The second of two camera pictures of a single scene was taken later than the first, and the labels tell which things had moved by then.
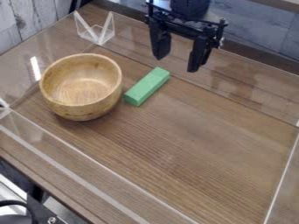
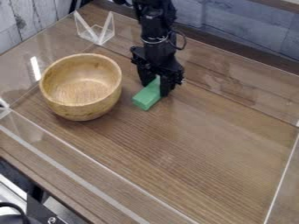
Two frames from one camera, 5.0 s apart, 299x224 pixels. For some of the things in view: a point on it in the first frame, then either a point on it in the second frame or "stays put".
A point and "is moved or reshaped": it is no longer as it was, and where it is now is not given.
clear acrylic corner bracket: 98,34 stays put
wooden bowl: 81,85 stays put
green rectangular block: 146,87 is moved or reshaped
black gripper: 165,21 → 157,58
